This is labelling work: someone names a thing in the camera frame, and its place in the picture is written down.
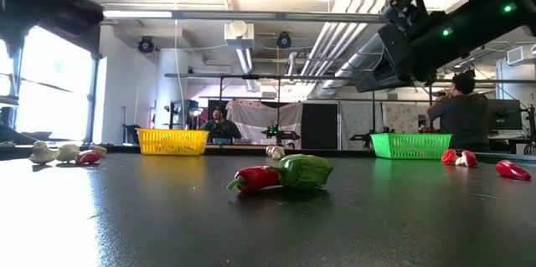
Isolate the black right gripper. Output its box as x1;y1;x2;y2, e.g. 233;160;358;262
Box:
354;0;441;94

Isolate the large green bell pepper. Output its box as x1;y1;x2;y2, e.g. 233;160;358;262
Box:
274;153;335;191

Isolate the white ceiling pipe run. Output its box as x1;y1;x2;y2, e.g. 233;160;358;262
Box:
299;0;384;78

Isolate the white patterned curtain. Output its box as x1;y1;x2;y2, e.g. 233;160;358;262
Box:
339;101;428;139

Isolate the green plastic basket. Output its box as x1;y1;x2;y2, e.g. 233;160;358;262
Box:
370;132;454;160

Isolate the black partition panel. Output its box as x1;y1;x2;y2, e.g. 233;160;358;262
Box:
301;102;339;151

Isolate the person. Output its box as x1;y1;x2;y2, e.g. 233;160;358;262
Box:
199;106;244;143
426;72;492;154

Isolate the black round ceiling speaker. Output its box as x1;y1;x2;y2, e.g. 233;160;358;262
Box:
137;36;155;54
276;31;293;49

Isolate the black computer monitor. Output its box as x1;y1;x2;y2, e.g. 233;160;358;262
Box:
487;99;523;131

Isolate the white cloth backdrop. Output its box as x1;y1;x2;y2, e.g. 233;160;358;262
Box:
225;99;303;141

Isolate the white ceiling air box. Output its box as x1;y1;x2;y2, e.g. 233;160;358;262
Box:
224;20;255;49

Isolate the glossy red pepper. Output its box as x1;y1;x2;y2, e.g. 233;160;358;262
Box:
495;159;532;182

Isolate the large red chili pepper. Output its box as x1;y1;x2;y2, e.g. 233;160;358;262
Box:
226;165;281;194

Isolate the black equipment stand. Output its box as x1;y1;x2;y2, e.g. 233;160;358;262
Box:
163;98;202;131

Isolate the yellow plastic basket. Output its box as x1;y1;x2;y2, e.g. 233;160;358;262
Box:
137;128;209;157

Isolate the small red chili pepper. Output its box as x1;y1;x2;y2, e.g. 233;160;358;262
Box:
75;150;103;167

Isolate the bright large window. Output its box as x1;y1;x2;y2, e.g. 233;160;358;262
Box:
0;26;96;142

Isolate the large silver ventilation duct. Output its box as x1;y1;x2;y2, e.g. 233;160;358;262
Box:
312;0;424;100

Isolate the black background rack frame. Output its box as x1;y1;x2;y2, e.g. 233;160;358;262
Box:
163;73;536;151

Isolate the white wall air unit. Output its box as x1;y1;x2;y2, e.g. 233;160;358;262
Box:
505;44;527;66

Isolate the grey overhead frame rail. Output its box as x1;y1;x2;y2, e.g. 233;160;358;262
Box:
102;5;386;24

